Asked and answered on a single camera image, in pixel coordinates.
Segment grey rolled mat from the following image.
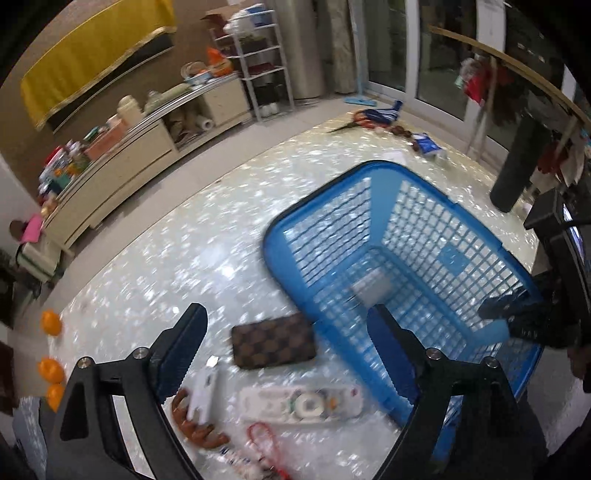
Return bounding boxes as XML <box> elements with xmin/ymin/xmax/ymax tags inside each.
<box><xmin>272</xmin><ymin>0</ymin><xmax>326</xmax><ymax>100</ymax></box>

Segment white stool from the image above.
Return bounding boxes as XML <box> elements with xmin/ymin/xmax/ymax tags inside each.
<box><xmin>16</xmin><ymin>241</ymin><xmax>64</xmax><ymax>283</ymax></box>

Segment cardboard box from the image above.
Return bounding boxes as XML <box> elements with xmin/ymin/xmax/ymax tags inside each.
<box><xmin>201</xmin><ymin>7</ymin><xmax>241</xmax><ymax>29</ymax></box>

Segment orange bottle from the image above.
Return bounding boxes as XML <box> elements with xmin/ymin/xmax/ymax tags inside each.
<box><xmin>205</xmin><ymin>46</ymin><xmax>232</xmax><ymax>78</ymax></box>

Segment yellow cloth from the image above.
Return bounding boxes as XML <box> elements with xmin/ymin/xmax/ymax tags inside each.
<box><xmin>21</xmin><ymin>0</ymin><xmax>178</xmax><ymax>132</ymax></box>

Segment black cylinder bag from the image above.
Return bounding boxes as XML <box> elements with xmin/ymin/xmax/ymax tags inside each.
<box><xmin>489</xmin><ymin>113</ymin><xmax>551</xmax><ymax>213</ymax></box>

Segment wooden railing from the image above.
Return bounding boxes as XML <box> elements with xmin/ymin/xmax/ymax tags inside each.
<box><xmin>429</xmin><ymin>25</ymin><xmax>591</xmax><ymax>137</ymax></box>

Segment glass sliding door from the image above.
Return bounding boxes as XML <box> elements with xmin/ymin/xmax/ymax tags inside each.
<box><xmin>351</xmin><ymin>0</ymin><xmax>492</xmax><ymax>121</ymax></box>

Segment red hanging clothes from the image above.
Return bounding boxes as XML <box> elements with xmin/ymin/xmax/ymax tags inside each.
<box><xmin>459</xmin><ymin>53</ymin><xmax>514</xmax><ymax>101</ymax></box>

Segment small grey white box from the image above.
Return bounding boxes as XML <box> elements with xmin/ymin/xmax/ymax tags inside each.
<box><xmin>350</xmin><ymin>271</ymin><xmax>394</xmax><ymax>306</ymax></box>

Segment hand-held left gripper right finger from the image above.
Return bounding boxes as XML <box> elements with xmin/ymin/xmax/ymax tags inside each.
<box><xmin>367</xmin><ymin>304</ymin><xmax>550</xmax><ymax>480</ymax></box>

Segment orange flat box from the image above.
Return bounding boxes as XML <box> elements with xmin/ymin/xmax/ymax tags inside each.
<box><xmin>85</xmin><ymin>124</ymin><xmax>126</xmax><ymax>161</ymax></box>

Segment red cord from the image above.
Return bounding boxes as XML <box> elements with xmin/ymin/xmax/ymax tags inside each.
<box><xmin>247</xmin><ymin>421</ymin><xmax>294</xmax><ymax>480</ymax></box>

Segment black television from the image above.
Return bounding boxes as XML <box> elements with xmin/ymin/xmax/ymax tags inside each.
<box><xmin>51</xmin><ymin>33</ymin><xmax>176</xmax><ymax>134</ymax></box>

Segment row of oranges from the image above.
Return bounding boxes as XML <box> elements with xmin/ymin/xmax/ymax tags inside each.
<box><xmin>38</xmin><ymin>310</ymin><xmax>66</xmax><ymax>412</ymax></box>

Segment blue plastic basket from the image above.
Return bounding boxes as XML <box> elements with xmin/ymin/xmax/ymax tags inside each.
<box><xmin>261</xmin><ymin>159</ymin><xmax>546</xmax><ymax>423</ymax></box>

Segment white plastic clip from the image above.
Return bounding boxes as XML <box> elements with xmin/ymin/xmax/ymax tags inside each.
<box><xmin>191</xmin><ymin>357</ymin><xmax>221</xmax><ymax>423</ymax></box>

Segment blue white packet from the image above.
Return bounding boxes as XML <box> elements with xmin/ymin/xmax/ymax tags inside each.
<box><xmin>411</xmin><ymin>132</ymin><xmax>445</xmax><ymax>158</ymax></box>

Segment wooden broomstick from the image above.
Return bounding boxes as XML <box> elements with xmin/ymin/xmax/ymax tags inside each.
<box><xmin>466</xmin><ymin>58</ymin><xmax>500</xmax><ymax>158</ymax></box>

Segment white power strip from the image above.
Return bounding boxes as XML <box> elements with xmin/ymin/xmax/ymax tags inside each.
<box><xmin>238</xmin><ymin>385</ymin><xmax>363</xmax><ymax>422</ymax></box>

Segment brown checkered wallet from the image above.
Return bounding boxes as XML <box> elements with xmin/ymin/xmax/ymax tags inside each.
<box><xmin>231</xmin><ymin>313</ymin><xmax>318</xmax><ymax>370</ymax></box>

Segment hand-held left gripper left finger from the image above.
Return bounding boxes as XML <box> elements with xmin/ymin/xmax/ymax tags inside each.
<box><xmin>44</xmin><ymin>302</ymin><xmax>208</xmax><ymax>480</ymax></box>

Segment white shelf rack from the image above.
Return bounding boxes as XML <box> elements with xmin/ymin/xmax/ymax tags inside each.
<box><xmin>208</xmin><ymin>18</ymin><xmax>296</xmax><ymax>123</ymax></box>

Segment pink cloth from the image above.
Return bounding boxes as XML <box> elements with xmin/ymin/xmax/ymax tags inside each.
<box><xmin>21</xmin><ymin>213</ymin><xmax>44</xmax><ymax>244</ymax></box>

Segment cream low cabinet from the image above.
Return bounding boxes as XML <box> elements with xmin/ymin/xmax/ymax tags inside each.
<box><xmin>41</xmin><ymin>74</ymin><xmax>252</xmax><ymax>252</ymax></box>

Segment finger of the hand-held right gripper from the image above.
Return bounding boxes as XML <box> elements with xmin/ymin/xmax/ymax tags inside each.
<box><xmin>507</xmin><ymin>314</ymin><xmax>557</xmax><ymax>343</ymax></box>
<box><xmin>478</xmin><ymin>286</ymin><xmax>552</xmax><ymax>319</ymax></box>

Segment cream thermos jug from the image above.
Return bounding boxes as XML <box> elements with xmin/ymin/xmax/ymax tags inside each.
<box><xmin>117</xmin><ymin>95</ymin><xmax>141</xmax><ymax>124</ymax></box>

